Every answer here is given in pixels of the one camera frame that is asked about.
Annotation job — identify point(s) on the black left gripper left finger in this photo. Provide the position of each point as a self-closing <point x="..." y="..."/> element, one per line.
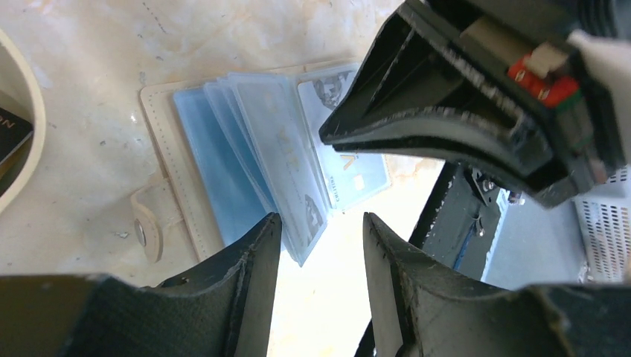
<point x="220" y="307"/>

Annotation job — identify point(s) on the beige card holder wallet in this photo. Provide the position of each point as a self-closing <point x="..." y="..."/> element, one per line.
<point x="237" y="147"/>

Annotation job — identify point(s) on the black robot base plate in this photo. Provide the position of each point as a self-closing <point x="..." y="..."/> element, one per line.
<point x="458" y="228"/>

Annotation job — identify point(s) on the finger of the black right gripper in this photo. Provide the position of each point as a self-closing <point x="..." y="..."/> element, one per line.
<point x="423" y="56"/>

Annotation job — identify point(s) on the silver white credit card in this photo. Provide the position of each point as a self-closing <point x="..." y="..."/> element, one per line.
<point x="345" y="148"/>

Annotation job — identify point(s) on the black VIP front card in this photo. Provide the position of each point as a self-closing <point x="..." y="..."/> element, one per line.
<point x="15" y="131"/>

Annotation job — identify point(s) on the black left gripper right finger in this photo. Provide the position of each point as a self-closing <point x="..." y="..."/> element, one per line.
<point x="421" y="307"/>

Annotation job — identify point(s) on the aluminium frame rail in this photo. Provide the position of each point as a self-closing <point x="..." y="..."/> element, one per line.
<point x="604" y="219"/>

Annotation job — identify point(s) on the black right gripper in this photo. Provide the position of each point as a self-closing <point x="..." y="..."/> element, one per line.
<point x="567" y="64"/>

